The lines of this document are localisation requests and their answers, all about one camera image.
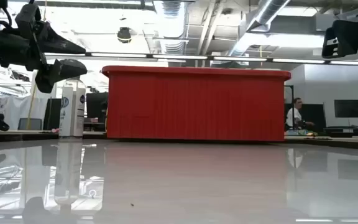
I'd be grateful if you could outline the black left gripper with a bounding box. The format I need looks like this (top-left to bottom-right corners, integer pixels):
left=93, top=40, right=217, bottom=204
left=0, top=21, right=88, bottom=94

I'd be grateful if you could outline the red plastic bin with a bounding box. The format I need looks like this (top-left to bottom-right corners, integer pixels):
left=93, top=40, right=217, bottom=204
left=101, top=65, right=291, bottom=141

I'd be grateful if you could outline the clear spray bottle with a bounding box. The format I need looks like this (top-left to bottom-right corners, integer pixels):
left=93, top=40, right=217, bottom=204
left=58, top=76, right=86, bottom=138

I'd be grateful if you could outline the black upright panel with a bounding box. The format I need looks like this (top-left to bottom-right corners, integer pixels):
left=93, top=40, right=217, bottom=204
left=43, top=98, right=62, bottom=131

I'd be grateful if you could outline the black monitor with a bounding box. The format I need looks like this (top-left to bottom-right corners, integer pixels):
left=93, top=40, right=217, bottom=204
left=300, top=103, right=326, bottom=131
left=86, top=92, right=109, bottom=119
left=334, top=99, right=358, bottom=118

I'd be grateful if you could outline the white hanging cloth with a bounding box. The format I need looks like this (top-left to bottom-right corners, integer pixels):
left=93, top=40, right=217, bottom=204
left=0, top=95, right=32, bottom=130

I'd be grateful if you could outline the grey chair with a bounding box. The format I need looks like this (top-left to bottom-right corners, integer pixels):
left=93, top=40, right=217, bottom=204
left=17, top=118, right=43, bottom=131

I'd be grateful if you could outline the person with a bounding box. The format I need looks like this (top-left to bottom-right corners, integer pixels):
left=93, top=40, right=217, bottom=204
left=285, top=97, right=316, bottom=131

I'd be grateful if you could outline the light wooden desk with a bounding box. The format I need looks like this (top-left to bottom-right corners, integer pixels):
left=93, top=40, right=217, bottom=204
left=0, top=129, right=358, bottom=152

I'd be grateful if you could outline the long ceiling light strip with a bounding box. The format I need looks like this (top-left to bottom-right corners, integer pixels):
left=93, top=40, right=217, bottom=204
left=44, top=52, right=358, bottom=66

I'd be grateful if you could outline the yellow hanging cord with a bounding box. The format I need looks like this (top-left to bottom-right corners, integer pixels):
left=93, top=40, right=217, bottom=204
left=25, top=0, right=48, bottom=131

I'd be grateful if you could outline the black ceiling dome camera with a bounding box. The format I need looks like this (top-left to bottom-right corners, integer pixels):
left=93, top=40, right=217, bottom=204
left=117, top=27, right=132, bottom=44

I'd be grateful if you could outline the smooth silver ventilation duct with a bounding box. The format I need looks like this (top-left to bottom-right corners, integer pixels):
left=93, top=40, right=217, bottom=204
left=228, top=0, right=291, bottom=57

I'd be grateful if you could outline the ribbed silver ventilation duct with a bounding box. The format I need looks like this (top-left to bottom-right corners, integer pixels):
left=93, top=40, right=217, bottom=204
left=152, top=0, right=189, bottom=55

